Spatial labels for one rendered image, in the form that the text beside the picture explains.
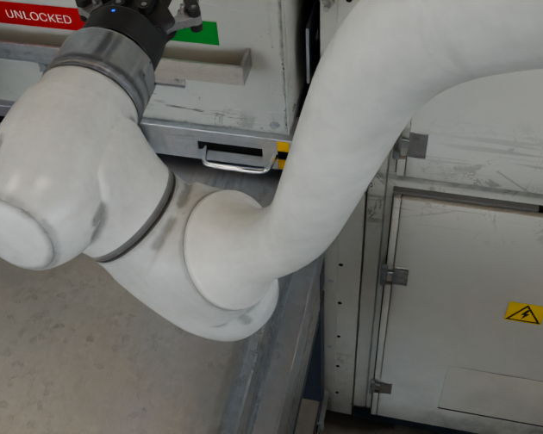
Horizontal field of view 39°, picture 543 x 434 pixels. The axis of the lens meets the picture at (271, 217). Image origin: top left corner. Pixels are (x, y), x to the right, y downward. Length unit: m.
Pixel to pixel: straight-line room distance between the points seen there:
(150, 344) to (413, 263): 0.50
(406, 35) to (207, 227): 0.31
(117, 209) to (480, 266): 0.78
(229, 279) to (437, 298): 0.77
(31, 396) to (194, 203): 0.42
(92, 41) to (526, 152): 0.62
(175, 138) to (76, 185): 0.54
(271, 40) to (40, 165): 0.46
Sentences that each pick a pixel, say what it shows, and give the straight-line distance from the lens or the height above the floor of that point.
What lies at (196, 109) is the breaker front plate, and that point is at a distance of 1.08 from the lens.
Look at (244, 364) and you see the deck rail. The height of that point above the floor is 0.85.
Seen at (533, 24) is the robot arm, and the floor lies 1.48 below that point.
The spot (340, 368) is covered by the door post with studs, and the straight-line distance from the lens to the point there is 1.66.
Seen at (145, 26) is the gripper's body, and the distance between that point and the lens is 0.72.
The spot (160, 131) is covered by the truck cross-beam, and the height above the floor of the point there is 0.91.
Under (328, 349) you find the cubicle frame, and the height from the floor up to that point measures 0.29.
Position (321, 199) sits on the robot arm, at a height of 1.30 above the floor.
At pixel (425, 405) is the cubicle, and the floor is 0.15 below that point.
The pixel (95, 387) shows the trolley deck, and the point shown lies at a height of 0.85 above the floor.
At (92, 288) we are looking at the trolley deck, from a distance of 1.04.
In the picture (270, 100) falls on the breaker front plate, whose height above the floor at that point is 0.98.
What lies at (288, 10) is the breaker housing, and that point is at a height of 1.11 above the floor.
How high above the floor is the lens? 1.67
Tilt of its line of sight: 50 degrees down
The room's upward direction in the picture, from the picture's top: 5 degrees counter-clockwise
